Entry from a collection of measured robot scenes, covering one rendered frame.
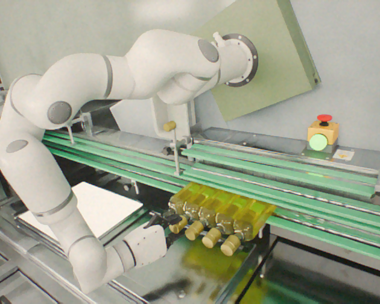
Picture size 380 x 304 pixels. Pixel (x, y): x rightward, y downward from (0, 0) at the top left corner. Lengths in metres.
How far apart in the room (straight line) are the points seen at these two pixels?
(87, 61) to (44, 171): 0.21
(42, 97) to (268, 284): 0.74
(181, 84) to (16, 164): 0.35
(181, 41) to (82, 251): 0.48
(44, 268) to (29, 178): 0.57
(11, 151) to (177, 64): 0.33
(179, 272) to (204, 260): 0.08
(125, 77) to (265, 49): 0.44
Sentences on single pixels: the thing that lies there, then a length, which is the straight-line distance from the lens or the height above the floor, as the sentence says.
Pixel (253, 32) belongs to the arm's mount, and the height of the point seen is 0.84.
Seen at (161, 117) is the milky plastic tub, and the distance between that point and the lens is 1.23.
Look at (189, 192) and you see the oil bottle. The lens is 0.97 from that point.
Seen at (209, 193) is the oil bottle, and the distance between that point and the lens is 0.96.
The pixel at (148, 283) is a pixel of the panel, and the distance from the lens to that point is 0.92.
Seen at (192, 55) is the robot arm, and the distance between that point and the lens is 0.61.
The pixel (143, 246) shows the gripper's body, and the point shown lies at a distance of 0.81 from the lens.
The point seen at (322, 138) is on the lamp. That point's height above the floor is 0.85.
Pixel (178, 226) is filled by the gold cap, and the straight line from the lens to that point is 0.87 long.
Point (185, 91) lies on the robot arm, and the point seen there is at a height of 1.14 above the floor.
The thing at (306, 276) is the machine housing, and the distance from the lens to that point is 0.98.
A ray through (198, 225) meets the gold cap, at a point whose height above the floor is 1.13.
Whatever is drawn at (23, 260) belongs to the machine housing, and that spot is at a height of 1.41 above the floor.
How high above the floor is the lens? 1.66
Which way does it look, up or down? 46 degrees down
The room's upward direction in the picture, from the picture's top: 123 degrees counter-clockwise
